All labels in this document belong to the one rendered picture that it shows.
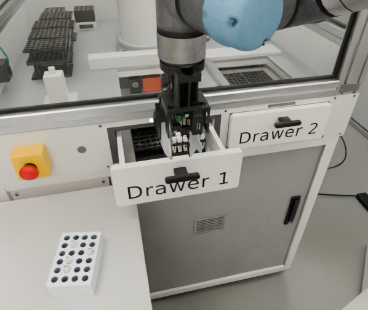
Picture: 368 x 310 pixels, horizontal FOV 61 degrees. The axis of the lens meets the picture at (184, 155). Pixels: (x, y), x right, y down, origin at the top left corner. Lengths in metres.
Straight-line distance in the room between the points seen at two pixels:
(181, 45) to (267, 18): 0.14
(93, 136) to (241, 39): 0.53
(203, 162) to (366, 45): 0.52
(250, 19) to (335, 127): 0.73
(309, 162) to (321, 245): 0.78
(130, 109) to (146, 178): 0.18
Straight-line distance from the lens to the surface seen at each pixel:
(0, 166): 0.88
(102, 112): 0.76
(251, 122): 0.85
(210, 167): 0.70
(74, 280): 0.68
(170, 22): 0.46
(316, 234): 1.84
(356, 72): 0.97
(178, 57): 0.47
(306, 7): 0.44
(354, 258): 1.82
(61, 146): 0.82
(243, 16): 0.35
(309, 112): 0.92
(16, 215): 0.88
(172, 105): 0.51
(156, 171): 0.67
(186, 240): 1.17
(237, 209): 1.12
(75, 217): 0.82
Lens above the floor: 1.35
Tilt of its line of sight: 38 degrees down
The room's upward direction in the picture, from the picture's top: straight up
